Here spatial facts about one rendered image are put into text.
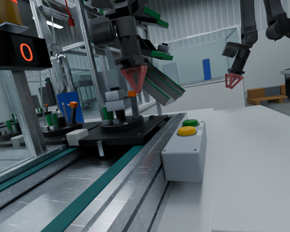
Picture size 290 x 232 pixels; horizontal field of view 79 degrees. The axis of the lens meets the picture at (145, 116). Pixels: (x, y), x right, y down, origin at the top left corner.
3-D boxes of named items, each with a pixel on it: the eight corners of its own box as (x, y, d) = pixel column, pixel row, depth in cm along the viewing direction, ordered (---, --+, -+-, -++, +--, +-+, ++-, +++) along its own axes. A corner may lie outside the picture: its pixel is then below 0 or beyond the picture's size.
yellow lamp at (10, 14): (28, 26, 40) (22, 3, 39) (5, 21, 36) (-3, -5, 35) (14, 33, 42) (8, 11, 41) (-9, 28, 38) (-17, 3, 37)
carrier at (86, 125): (109, 124, 73) (102, 95, 71) (64, 147, 51) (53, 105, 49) (66, 129, 82) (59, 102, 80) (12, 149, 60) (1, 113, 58)
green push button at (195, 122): (199, 125, 48) (198, 118, 48) (198, 130, 45) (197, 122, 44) (184, 126, 50) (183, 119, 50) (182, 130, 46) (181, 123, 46)
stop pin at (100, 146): (107, 154, 46) (103, 140, 45) (104, 156, 45) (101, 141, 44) (102, 154, 47) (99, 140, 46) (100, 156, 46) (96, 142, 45)
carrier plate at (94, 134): (168, 119, 63) (167, 113, 63) (144, 144, 41) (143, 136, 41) (112, 124, 72) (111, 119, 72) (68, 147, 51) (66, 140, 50)
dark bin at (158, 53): (165, 58, 79) (169, 41, 76) (151, 57, 68) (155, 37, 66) (117, 46, 91) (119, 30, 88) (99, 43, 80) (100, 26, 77)
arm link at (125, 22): (132, 9, 46) (135, 18, 51) (107, 15, 46) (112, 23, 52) (137, 37, 47) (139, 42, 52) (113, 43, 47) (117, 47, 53)
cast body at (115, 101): (130, 107, 56) (126, 85, 55) (124, 109, 52) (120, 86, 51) (109, 109, 60) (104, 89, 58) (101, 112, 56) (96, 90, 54)
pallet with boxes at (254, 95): (291, 96, 523) (291, 82, 516) (308, 99, 447) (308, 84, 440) (246, 102, 556) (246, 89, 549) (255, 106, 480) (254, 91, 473)
